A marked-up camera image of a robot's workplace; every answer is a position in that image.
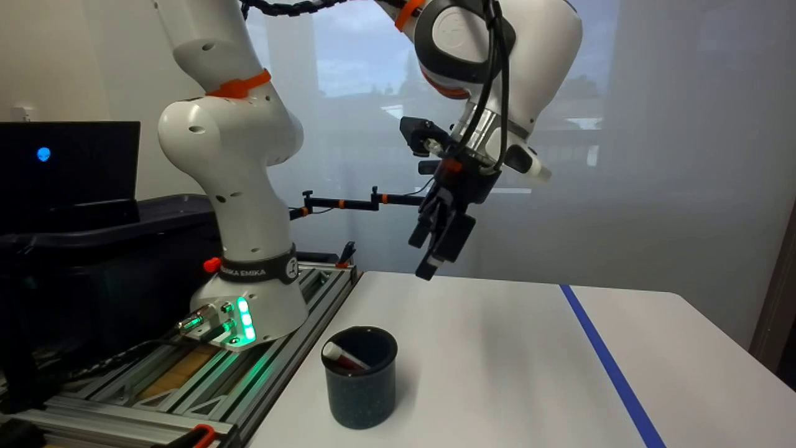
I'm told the black computer monitor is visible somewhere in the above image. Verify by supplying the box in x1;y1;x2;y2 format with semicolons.
0;121;143;236

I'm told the black storage bin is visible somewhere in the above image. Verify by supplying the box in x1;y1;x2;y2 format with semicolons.
0;194;226;408

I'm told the dark blue mug cup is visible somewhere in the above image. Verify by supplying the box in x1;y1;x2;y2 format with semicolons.
318;323;402;433

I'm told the black rod with orange clamps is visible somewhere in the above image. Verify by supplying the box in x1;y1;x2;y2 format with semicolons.
287;187;433;225

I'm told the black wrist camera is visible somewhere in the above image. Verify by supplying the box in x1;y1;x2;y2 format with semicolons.
398;116;455;163

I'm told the aluminium extrusion base frame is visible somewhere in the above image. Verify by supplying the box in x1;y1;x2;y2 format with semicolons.
0;259;363;448

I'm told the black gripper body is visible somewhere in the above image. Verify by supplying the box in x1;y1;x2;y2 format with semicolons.
418;155;504;219

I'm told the blue tape strip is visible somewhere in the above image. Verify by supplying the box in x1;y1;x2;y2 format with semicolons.
557;281;670;448

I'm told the black red clamp lever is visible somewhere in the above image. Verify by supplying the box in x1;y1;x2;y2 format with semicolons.
334;240;362;275

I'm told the orange black clamp handle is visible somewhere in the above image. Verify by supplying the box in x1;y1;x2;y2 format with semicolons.
186;422;222;448

